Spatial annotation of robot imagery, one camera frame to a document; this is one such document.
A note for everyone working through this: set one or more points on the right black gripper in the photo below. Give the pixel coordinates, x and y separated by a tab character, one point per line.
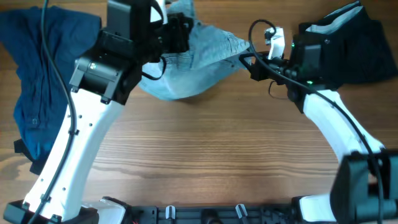
261	69

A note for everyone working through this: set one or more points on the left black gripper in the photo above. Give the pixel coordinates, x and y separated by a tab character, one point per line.
179	33

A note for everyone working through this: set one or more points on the light blue denim shorts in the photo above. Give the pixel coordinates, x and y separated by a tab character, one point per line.
213	55

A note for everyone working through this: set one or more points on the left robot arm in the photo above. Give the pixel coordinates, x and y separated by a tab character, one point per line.
137	32

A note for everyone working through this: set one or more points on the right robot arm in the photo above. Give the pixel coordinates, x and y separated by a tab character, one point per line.
365	187

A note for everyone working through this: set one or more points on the folded black shorts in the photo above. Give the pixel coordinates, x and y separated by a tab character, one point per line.
354	47

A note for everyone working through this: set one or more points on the dark blue shirt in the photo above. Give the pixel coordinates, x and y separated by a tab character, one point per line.
42	104

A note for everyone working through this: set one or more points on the black garment under blue shirt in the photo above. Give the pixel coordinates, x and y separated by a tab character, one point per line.
36	158

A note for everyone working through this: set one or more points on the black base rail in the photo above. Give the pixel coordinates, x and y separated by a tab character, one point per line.
238	214

